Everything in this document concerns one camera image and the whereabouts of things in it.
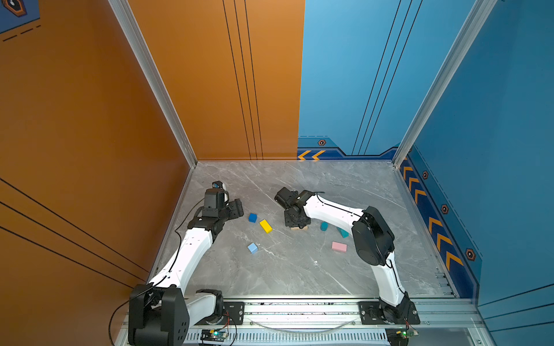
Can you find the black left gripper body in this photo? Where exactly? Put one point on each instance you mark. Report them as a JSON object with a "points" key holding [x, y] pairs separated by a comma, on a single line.
{"points": [[231, 211]]}

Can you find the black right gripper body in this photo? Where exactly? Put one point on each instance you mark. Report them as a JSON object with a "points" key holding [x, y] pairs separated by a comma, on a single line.
{"points": [[291, 221]]}

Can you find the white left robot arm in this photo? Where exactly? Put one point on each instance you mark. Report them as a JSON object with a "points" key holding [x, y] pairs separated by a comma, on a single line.
{"points": [[159, 312]]}

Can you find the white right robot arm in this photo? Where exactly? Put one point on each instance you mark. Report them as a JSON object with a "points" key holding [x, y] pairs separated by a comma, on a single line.
{"points": [[373, 242]]}

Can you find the yellow wood block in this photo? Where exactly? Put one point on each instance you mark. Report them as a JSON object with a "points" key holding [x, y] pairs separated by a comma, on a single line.
{"points": [[266, 226]]}

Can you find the pink wood block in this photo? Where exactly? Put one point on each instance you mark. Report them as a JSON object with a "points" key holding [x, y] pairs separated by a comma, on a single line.
{"points": [[339, 247]]}

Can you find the teal wood block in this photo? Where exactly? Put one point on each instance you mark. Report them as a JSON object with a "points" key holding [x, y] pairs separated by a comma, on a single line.
{"points": [[343, 233]]}

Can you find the dark blue cube near left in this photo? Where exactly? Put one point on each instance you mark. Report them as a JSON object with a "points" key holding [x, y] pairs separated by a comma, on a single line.
{"points": [[253, 218]]}

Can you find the teal wood cylinder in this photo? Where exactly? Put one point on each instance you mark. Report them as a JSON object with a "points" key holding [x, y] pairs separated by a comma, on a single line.
{"points": [[323, 225]]}

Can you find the light blue cube left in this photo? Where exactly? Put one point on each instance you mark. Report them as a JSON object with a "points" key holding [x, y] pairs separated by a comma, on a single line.
{"points": [[253, 248]]}

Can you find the left circuit board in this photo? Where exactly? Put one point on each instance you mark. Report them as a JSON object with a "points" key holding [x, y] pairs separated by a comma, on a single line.
{"points": [[213, 336]]}

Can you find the circuit board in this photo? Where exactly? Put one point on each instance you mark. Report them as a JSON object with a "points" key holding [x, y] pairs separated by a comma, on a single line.
{"points": [[213, 336], [407, 333]]}

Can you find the right circuit board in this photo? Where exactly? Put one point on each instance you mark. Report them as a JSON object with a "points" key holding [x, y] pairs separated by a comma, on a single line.
{"points": [[407, 333]]}

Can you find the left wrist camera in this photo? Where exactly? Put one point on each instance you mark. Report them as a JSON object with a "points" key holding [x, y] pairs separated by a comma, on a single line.
{"points": [[218, 187]]}

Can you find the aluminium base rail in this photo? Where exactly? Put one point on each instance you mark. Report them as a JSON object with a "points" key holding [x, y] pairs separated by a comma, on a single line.
{"points": [[342, 320]]}

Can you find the aluminium corner post left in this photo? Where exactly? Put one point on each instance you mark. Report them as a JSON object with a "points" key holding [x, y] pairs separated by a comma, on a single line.
{"points": [[129, 25]]}

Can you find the aluminium corner post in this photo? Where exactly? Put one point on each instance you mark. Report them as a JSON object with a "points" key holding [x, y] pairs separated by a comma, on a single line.
{"points": [[129, 25], [473, 24]]}

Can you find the aluminium corner post right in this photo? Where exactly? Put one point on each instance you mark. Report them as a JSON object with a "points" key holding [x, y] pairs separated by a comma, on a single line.
{"points": [[473, 24]]}

